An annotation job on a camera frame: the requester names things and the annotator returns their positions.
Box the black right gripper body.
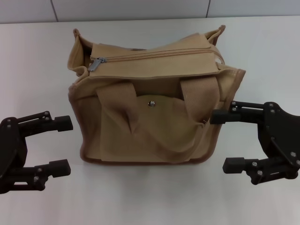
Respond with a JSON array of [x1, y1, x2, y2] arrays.
[[259, 102, 300, 168]]

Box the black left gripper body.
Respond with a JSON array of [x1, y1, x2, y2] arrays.
[[0, 117, 28, 183]]

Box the khaki canvas food bag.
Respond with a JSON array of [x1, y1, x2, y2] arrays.
[[67, 25, 247, 166]]

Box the silver metal zipper pull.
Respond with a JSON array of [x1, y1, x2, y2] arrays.
[[88, 56, 108, 72]]

